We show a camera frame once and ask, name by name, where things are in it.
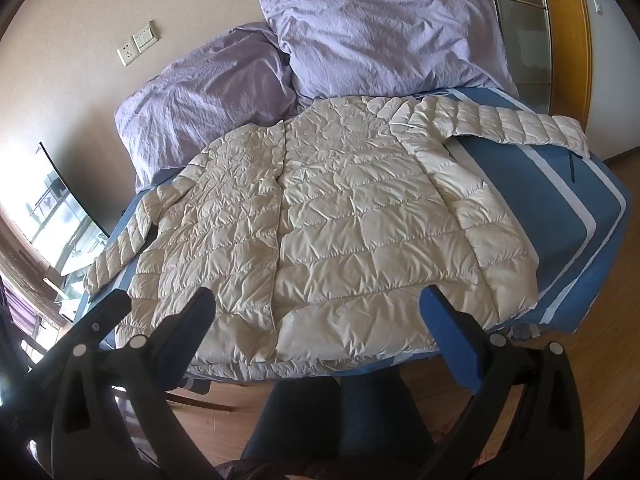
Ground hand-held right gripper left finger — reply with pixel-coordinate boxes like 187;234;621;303
0;287;217;480

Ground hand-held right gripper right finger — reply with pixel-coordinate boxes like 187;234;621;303
419;285;586;480

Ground cream quilted puffer jacket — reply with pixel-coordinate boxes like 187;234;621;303
84;95;592;365

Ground person's legs in jeans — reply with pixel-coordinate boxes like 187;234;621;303
242;374;436;480

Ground bed with blue striped sheet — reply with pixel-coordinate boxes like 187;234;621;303
65;85;633;396

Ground flat screen television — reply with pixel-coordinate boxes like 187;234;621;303
0;141;112;281

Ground purple striped cloth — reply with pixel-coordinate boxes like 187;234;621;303
0;285;46;361

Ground lavender pillow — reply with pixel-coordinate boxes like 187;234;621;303
258;0;518;111
114;22;301;193

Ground frosted glass window pane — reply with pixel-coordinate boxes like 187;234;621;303
445;0;553;103

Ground white wall light switch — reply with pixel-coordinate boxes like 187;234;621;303
132;20;160;51

